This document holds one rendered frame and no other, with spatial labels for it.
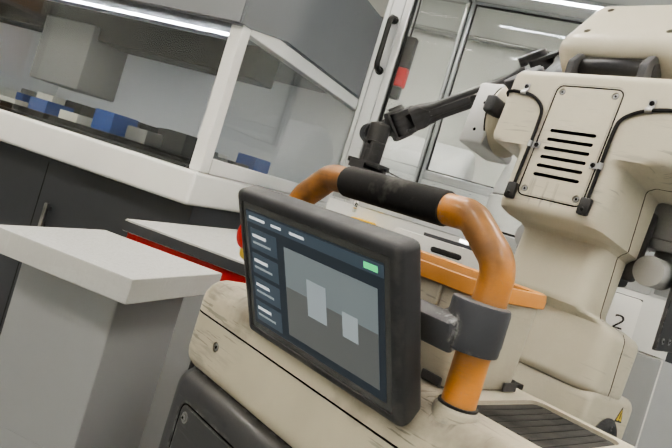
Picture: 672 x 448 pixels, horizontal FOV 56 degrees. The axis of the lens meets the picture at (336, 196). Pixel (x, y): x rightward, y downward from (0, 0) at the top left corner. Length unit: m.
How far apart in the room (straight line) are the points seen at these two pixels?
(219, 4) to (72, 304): 1.17
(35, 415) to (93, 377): 0.13
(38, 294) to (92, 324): 0.11
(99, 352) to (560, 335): 0.69
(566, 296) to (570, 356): 0.08
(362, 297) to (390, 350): 0.05
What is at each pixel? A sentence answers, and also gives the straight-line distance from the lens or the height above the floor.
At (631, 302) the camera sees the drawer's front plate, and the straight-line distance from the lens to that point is 1.84.
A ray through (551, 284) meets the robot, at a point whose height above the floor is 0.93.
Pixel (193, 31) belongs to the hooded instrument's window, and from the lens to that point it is 2.06.
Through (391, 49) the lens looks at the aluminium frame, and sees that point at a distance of 2.04.
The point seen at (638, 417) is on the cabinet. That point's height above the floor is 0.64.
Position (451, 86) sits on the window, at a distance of 1.97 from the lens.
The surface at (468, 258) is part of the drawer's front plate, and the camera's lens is 1.53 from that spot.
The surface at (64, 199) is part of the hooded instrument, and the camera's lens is 2.32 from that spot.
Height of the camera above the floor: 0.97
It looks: level
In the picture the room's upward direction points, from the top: 17 degrees clockwise
